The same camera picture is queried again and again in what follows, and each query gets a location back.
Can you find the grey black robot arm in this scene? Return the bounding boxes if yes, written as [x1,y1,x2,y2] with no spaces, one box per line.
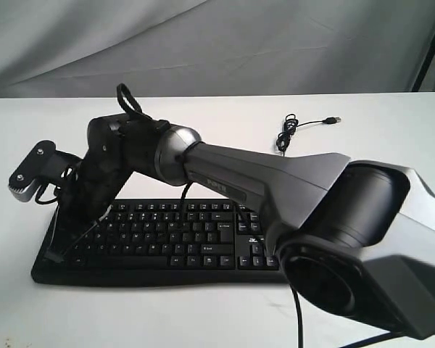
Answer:
[59,115,435,339]

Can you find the black USB cable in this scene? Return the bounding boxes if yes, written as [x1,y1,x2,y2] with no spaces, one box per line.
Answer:
[275,113,342,157]

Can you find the black acer keyboard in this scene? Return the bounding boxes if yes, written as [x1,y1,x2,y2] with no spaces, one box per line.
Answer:
[31,199,285,287]

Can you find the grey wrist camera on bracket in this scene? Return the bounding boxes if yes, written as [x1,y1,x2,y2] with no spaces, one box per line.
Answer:
[8,140,82,204]

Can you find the grey backdrop cloth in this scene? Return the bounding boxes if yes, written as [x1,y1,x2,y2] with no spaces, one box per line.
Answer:
[0,1,435,98]

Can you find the black stand pole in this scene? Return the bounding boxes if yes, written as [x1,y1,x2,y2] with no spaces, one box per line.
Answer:
[410,33,435,92]

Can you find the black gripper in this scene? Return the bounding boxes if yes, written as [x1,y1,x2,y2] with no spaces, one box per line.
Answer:
[45,154,131,263]

